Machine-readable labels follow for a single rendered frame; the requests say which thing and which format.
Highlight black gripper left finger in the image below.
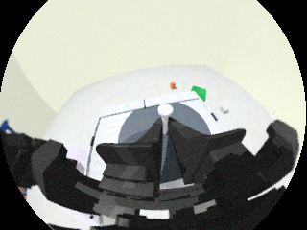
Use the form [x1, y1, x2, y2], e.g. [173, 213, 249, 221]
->
[96, 118, 162, 188]

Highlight silver metal pin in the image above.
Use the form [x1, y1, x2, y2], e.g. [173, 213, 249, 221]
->
[157, 104, 173, 134]

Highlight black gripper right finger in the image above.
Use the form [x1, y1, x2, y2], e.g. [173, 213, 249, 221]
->
[168, 116, 247, 185]

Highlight dark grey round disc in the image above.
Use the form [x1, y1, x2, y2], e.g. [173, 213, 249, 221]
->
[118, 103, 211, 184]

